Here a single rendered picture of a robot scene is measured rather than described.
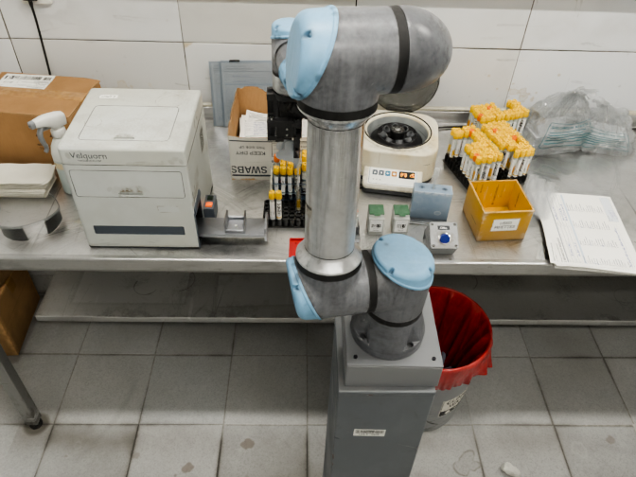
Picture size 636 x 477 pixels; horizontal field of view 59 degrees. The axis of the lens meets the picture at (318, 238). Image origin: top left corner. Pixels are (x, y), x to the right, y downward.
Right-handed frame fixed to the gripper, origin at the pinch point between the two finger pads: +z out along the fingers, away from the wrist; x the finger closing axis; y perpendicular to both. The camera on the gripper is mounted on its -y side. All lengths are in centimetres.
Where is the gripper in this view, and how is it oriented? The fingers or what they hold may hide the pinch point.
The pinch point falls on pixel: (297, 163)
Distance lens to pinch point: 143.0
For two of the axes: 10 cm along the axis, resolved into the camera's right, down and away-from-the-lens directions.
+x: 0.2, 6.8, -7.4
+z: -0.3, 7.4, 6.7
